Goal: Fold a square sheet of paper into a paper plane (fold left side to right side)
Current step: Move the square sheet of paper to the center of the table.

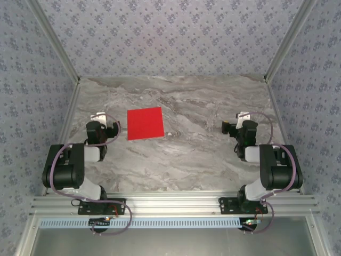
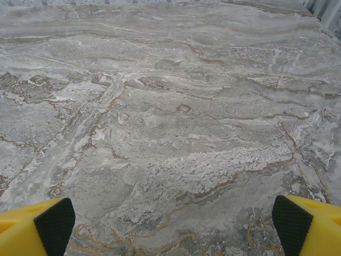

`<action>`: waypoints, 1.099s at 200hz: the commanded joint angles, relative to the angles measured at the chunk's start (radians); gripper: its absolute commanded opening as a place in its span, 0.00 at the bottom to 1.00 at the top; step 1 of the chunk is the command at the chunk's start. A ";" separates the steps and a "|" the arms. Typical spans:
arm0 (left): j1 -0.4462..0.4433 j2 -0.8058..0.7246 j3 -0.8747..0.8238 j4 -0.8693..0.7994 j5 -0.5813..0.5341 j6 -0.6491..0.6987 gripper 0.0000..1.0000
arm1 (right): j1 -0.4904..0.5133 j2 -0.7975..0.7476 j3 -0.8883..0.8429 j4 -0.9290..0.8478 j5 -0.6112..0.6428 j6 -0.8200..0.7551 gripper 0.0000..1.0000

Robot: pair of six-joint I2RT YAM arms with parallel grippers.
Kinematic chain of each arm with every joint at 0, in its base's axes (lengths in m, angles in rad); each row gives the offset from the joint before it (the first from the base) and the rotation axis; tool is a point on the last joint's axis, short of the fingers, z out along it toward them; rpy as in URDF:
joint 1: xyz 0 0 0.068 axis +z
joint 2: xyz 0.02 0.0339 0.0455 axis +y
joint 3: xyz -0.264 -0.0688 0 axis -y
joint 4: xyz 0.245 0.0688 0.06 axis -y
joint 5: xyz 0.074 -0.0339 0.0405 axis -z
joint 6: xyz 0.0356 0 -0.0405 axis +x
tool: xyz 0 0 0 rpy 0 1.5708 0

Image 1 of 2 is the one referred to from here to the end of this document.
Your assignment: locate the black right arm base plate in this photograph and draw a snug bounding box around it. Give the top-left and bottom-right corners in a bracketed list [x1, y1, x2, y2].
[218, 197, 269, 215]

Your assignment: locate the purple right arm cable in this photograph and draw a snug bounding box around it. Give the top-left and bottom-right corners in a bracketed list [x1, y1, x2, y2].
[239, 111, 298, 235]

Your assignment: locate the small circuit board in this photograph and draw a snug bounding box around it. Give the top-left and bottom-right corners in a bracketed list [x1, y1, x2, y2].
[88, 217, 112, 227]
[241, 218, 261, 227]

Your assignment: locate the red square cloth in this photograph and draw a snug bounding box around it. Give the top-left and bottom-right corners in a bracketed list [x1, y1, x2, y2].
[126, 106, 166, 141]

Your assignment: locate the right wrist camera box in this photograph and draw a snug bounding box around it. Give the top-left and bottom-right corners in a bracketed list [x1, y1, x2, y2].
[236, 111, 251, 129]

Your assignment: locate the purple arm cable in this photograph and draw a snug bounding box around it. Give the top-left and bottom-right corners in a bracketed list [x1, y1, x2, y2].
[49, 113, 133, 237]
[239, 111, 298, 235]

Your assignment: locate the aluminium frame post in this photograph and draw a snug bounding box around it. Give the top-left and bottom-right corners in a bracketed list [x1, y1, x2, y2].
[263, 0, 319, 84]
[26, 0, 82, 85]

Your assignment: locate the aluminium table side rail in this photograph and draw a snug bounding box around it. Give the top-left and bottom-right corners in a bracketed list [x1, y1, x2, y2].
[41, 81, 82, 197]
[265, 79, 306, 195]

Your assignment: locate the slotted light blue cable duct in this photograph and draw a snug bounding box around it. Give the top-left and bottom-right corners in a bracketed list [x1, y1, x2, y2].
[39, 217, 247, 229]

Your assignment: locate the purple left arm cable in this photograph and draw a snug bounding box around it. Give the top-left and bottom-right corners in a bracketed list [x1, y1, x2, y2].
[49, 113, 133, 237]

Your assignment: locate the grey sheet metal tray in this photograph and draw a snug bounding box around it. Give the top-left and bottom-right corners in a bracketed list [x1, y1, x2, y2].
[15, 215, 331, 256]

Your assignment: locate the long aluminium mounting rail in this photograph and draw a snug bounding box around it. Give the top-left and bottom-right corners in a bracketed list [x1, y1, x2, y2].
[29, 190, 320, 217]

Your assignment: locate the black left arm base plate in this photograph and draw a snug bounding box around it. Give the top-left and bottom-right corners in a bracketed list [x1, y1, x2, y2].
[77, 198, 127, 215]

